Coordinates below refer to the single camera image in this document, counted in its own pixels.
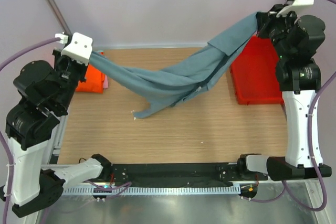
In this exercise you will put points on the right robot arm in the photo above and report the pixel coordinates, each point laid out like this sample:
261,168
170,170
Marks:
295,40

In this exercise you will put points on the grey-blue t shirt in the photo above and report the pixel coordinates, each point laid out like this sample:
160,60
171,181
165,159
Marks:
185,80

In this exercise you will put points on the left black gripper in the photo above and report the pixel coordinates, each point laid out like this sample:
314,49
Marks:
62,59

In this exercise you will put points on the left aluminium corner post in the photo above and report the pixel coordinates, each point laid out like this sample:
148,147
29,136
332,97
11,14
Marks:
58,16

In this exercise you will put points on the slotted cable duct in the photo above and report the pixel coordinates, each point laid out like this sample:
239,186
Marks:
90,190

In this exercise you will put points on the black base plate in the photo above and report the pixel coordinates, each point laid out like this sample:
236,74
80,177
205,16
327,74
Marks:
182,175

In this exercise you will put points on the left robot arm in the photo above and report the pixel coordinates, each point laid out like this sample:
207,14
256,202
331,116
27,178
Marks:
46,91

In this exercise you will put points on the red plastic bin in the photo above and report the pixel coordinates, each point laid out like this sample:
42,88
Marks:
254,74

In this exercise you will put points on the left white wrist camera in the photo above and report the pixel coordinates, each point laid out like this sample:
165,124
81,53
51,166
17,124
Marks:
78,47

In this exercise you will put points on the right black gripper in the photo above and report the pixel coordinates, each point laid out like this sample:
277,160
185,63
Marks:
266,20

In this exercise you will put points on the folded orange t shirt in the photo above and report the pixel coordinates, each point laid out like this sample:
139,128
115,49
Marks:
94,81

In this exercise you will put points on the folded pink t shirt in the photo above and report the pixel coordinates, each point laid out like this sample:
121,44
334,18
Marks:
105,83

